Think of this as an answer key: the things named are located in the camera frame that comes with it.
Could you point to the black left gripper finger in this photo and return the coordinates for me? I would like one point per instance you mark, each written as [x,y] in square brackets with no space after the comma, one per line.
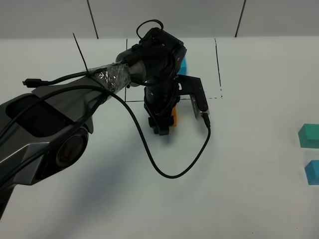
[161,126]

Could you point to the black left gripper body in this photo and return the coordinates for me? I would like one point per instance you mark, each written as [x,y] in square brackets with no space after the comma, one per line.
[160,96]

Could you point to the orange block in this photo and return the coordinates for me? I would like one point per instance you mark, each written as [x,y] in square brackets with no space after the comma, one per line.
[174,116]

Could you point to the green block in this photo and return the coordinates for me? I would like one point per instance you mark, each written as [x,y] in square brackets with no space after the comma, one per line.
[309,136]

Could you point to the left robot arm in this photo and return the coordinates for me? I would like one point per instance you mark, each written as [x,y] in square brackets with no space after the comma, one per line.
[47,130]

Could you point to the blue template block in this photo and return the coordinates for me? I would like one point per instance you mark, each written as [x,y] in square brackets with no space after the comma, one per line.
[182,67]

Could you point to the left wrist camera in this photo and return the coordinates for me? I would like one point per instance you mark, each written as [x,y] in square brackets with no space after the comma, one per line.
[192,86]

